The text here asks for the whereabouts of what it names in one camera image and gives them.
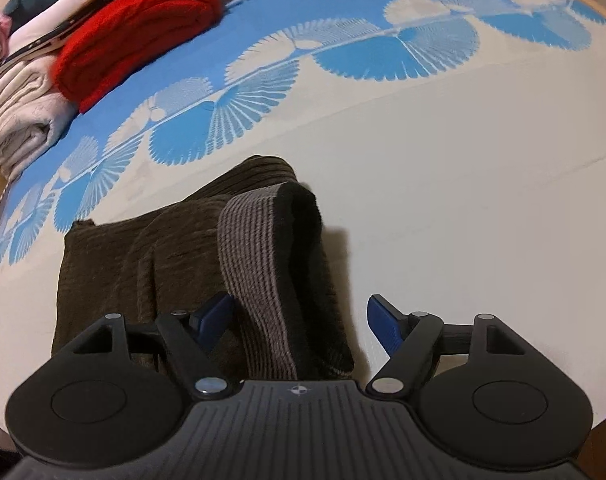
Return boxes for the dark brown corduroy pants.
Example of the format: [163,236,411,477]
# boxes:
[52,156,354,380]

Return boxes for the white folded quilt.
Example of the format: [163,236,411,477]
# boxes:
[0,55,77,182]

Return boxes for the blue white patterned bed sheet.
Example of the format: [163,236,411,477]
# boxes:
[0,0,606,424]

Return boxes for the red folded blanket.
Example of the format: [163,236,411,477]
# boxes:
[51,0,223,113]

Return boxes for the white pink folded bedding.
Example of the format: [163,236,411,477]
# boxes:
[0,0,112,77]

